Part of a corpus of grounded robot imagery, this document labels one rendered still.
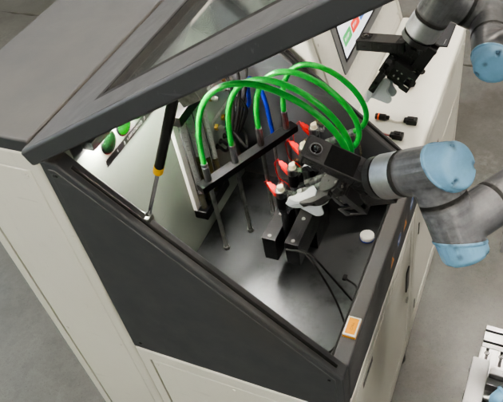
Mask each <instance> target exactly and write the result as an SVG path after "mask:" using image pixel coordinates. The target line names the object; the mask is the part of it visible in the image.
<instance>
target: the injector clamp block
mask: <svg viewBox="0 0 503 402"><path fill-rule="evenodd" d="M314 176H315V172H314V171H310V177H311V178H312V177H314ZM330 201H331V198H330V199H329V201H328V203H327V204H324V205H322V208H323V211H324V214H323V215H321V216H315V215H313V214H311V213H309V212H307V211H305V210H304V209H302V208H301V210H300V212H299V214H298V216H297V218H296V217H295V209H293V210H292V211H288V217H289V223H290V228H291V230H290V232H289V234H288V236H287V238H286V240H285V237H284V232H283V223H282V219H281V214H280V212H279V209H278V208H277V209H276V211H275V213H274V215H273V217H272V218H271V221H270V222H269V224H268V226H267V229H266V230H265V232H264V234H263V236H262V241H263V248H264V253H265V257H266V258H272V259H275V260H279V258H280V256H281V254H282V253H283V250H284V248H285V250H286V249H290V250H305V251H308V249H309V247H314V248H317V249H318V248H319V245H320V243H321V242H322V239H323V236H324V235H325V232H326V230H327V228H328V225H329V223H330V222H329V213H328V205H329V203H330ZM286 256H287V262H289V263H292V264H296V265H299V266H301V265H302V262H303V260H304V258H305V256H306V255H304V254H302V253H299V252H291V251H288V250H286Z"/></svg>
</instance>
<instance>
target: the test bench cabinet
mask: <svg viewBox="0 0 503 402"><path fill-rule="evenodd" d="M417 209H418V204H417V205H416V207H415V210H414V212H415V217H414V246H413V261H412V276H411V291H410V320H409V335H408V339H407V343H406V346H407V344H408V340H409V338H410V322H411V307H412V293H413V279H414V252H415V238H416V223H417ZM136 348H137V351H138V353H139V354H140V356H141V359H142V361H143V362H144V364H145V366H146V368H147V370H148V371H149V374H150V376H151V377H152V380H153V382H154V384H155V385H156V387H157V389H158V391H159V393H160V395H161V397H162V399H163V401H164V402H307V401H305V400H301V399H298V398H295V397H293V396H289V395H285V394H282V393H280V392H276V391H273V390H271V389H268V388H264V387H261V386H259V385H256V384H252V383H249V382H247V381H243V380H239V379H236V378H234V377H231V376H227V375H224V374H222V373H219V372H215V371H212V370H210V369H207V368H202V367H200V366H197V365H193V364H190V363H188V362H185V361H181V360H178V359H176V358H173V357H169V356H166V355H163V354H160V353H156V352H153V351H151V350H148V349H144V348H141V347H139V346H136ZM405 351H406V347H405V350H404V353H403V356H402V361H401V364H400V366H399V370H398V374H399V371H400V368H401V365H402V364H403V363H404V361H405V359H406V355H405ZM397 379H398V375H397V377H396V380H395V383H394V387H395V385H396V382H397ZM393 392H394V388H393V391H392V393H391V397H390V401H391V398H392V396H393Z"/></svg>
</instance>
